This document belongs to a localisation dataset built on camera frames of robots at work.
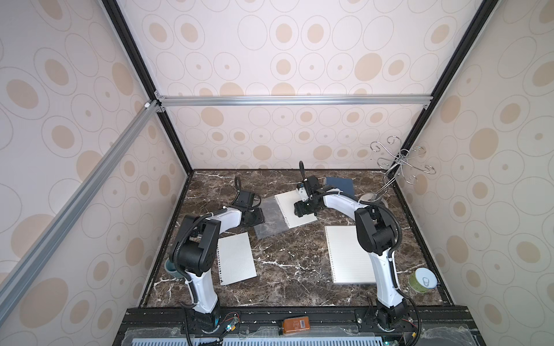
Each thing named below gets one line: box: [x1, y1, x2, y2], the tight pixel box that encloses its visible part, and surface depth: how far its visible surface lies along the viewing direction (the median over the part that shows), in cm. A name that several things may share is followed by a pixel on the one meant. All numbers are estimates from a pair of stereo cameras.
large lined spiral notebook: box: [324, 225, 376, 284], surface depth 85 cm
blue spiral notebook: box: [326, 176, 356, 199], surface depth 119 cm
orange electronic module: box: [282, 315, 311, 334], surface depth 71 cm
